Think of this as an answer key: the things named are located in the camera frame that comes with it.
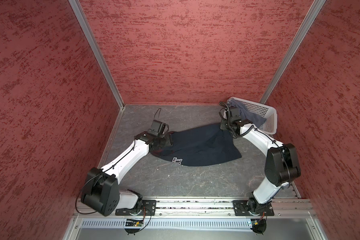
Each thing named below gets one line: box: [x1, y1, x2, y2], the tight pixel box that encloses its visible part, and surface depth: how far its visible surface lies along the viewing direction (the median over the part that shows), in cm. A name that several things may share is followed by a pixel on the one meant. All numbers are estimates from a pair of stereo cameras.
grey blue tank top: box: [226, 98, 267, 128], surface depth 109 cm
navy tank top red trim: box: [150, 123, 242, 166], surface depth 94 cm
